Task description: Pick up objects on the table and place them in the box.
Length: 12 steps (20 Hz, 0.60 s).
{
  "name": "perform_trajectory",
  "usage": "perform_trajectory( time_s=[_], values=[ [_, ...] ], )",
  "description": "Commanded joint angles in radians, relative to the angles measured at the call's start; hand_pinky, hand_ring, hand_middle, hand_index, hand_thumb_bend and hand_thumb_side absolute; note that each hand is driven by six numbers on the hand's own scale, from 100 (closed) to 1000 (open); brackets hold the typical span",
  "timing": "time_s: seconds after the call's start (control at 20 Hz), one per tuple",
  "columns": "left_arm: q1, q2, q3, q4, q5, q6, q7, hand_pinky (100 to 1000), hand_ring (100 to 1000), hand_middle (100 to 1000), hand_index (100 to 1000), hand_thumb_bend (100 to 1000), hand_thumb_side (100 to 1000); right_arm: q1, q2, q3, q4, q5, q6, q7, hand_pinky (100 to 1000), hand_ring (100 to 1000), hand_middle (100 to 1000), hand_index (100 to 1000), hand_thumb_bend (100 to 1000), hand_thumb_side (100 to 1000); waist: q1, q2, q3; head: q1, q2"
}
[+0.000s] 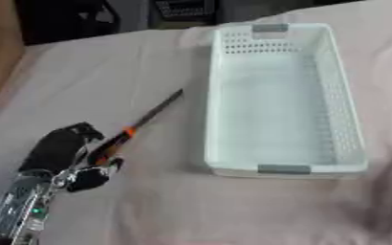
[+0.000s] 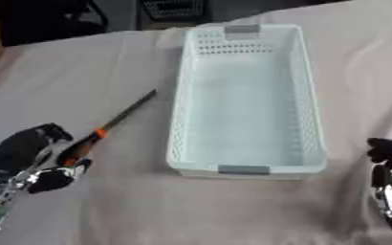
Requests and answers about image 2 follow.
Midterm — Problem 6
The white perforated plastic basket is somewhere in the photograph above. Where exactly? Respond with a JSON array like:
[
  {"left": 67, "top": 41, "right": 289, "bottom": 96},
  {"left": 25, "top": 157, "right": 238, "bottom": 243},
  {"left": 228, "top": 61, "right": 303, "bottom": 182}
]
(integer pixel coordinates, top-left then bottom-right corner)
[{"left": 163, "top": 23, "right": 329, "bottom": 180}]

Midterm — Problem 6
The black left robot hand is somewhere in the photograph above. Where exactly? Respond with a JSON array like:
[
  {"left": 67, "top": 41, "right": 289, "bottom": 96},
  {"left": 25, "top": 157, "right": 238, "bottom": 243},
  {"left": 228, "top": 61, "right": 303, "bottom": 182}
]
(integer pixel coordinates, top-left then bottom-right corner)
[{"left": 0, "top": 122, "right": 95, "bottom": 195}]

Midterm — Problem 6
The black mesh crate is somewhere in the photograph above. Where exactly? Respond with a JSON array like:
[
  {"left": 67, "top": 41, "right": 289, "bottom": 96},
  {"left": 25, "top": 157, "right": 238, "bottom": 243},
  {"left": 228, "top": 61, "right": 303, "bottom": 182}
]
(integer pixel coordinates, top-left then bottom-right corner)
[{"left": 139, "top": 0, "right": 209, "bottom": 23}]

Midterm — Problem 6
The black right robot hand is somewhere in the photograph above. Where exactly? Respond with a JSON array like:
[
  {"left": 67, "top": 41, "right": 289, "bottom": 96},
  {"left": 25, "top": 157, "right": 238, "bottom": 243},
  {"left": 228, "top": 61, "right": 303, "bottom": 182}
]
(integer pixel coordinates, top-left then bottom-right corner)
[{"left": 364, "top": 136, "right": 392, "bottom": 189}]

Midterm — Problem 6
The black office chair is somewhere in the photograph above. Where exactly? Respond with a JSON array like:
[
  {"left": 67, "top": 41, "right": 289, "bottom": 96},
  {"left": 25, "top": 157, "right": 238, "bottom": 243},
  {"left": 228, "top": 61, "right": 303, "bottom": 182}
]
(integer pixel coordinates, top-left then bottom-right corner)
[{"left": 0, "top": 0, "right": 109, "bottom": 48}]

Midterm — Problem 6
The black orange handled file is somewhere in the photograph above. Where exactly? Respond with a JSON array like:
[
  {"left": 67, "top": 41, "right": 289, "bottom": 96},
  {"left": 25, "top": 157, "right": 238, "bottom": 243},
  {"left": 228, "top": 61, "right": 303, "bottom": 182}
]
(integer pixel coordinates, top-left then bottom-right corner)
[{"left": 55, "top": 89, "right": 160, "bottom": 167}]

